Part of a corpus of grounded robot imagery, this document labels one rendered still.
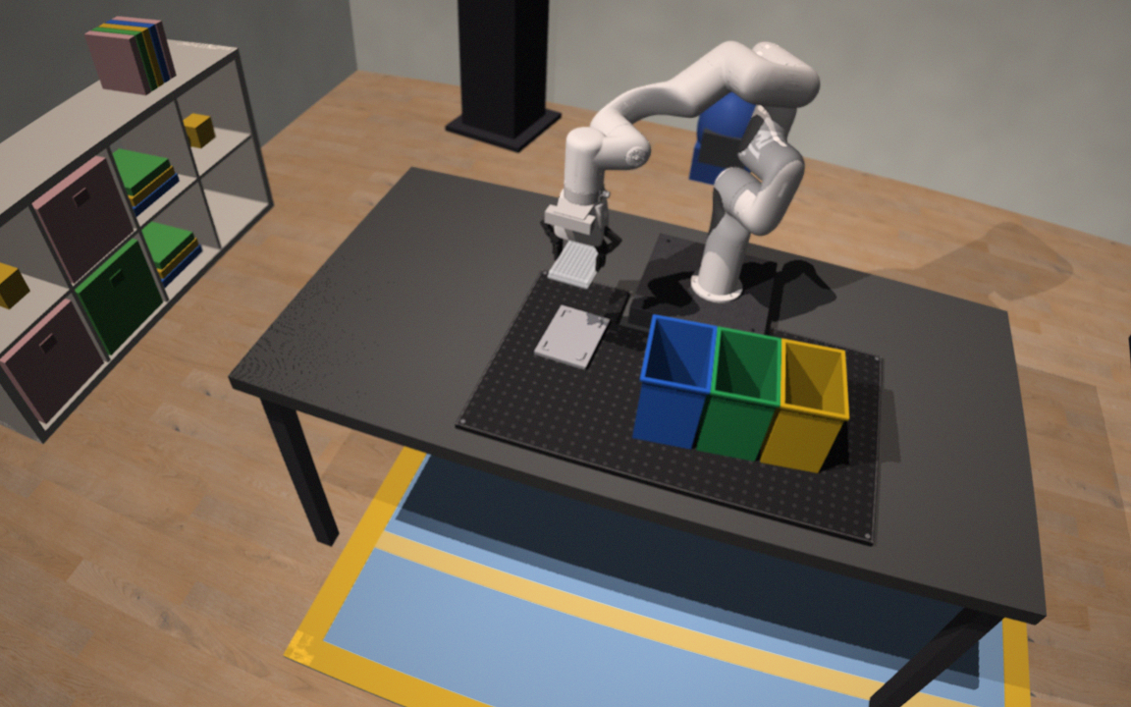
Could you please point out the yellow open-top bin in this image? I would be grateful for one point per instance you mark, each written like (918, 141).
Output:
(811, 377)

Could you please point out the blue bin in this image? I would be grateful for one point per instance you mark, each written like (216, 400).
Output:
(678, 378)

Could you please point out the green open-top bin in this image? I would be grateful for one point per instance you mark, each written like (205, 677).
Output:
(746, 364)

